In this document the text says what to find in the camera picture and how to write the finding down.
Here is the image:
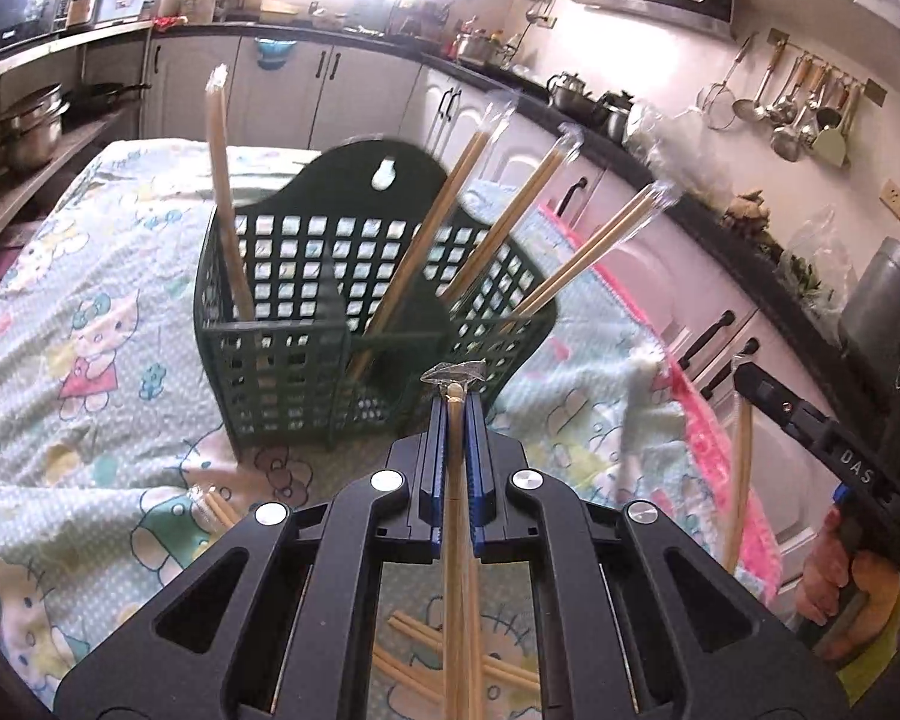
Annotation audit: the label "blue plastic bowl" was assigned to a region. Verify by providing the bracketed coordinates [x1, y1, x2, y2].
[255, 37, 297, 68]

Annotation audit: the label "black frying pan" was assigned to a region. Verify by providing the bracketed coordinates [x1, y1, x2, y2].
[64, 81, 151, 110]

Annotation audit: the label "row of hanging kitchen utensils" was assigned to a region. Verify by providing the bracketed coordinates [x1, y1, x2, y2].
[694, 30, 890, 170]

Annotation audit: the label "black kitchen countertop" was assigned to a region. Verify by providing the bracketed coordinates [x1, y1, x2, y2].
[154, 15, 871, 361]

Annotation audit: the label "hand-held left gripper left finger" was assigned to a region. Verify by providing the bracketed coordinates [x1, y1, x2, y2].
[54, 396, 449, 720]

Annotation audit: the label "pink printed cloth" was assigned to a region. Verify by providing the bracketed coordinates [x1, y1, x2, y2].
[540, 202, 781, 601]

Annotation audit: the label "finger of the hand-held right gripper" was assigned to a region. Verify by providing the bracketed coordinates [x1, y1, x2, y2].
[731, 360, 831, 452]

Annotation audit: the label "stacked steel pots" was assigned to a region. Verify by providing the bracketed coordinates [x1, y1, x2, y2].
[0, 84, 72, 173]

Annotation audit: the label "person's right hand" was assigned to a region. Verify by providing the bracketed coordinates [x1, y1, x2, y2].
[797, 508, 900, 666]

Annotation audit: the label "clear bag of greens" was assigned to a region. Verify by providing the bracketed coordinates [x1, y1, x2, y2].
[776, 206, 856, 308]

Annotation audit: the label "steel kettle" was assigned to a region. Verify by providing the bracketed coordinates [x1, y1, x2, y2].
[546, 71, 593, 113]

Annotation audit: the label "blue-grey plastic box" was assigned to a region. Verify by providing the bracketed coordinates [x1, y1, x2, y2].
[94, 0, 155, 23]

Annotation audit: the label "metal shelf rack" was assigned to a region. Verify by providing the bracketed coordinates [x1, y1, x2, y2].
[0, 19, 155, 278]

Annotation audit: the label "single chopstick pair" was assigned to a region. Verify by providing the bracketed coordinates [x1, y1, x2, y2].
[420, 360, 488, 720]
[724, 401, 755, 578]
[205, 64, 271, 391]
[439, 122, 586, 308]
[345, 90, 518, 383]
[487, 180, 683, 338]

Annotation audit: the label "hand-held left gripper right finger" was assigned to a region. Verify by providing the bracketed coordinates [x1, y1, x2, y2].
[465, 392, 850, 720]

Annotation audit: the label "crumpled clear plastic bags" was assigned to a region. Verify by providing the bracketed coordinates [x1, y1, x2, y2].
[622, 101, 710, 173]

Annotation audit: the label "grey metal canister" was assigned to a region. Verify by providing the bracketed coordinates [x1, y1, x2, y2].
[838, 236, 900, 361]

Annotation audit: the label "dark steel pot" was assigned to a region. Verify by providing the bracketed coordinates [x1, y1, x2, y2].
[596, 90, 635, 140]

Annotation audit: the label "green plastic utensil basket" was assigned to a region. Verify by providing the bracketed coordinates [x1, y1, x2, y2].
[193, 136, 563, 451]

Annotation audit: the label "dish rack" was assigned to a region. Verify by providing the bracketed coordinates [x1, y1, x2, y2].
[386, 0, 451, 38]

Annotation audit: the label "ginger roots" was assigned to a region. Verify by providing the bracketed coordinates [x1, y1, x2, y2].
[720, 191, 777, 241]

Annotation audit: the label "steel cooking pot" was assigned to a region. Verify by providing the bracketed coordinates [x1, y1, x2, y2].
[454, 30, 511, 65]

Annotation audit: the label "cartoon cat printed tablecloth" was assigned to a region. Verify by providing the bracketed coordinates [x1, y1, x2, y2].
[0, 139, 781, 720]

